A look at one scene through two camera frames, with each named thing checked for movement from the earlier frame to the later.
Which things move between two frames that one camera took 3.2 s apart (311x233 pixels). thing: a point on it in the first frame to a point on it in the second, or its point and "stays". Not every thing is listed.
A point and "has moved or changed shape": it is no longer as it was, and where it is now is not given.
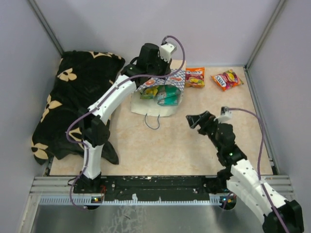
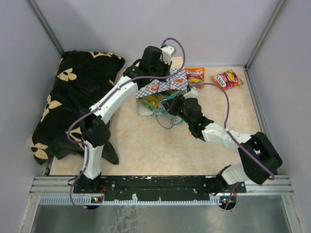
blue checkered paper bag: [148, 107] has moved or changed shape
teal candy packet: [170, 101] has moved or changed shape
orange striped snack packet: [195, 77] stays
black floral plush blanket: [80, 78] stays
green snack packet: [148, 92] to [152, 101]
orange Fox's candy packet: [227, 80] stays
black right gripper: [204, 120] to [170, 104]
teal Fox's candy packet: [167, 91] to [160, 109]
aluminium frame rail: [63, 185] stays
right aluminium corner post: [279, 6] stays
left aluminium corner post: [58, 47] stays
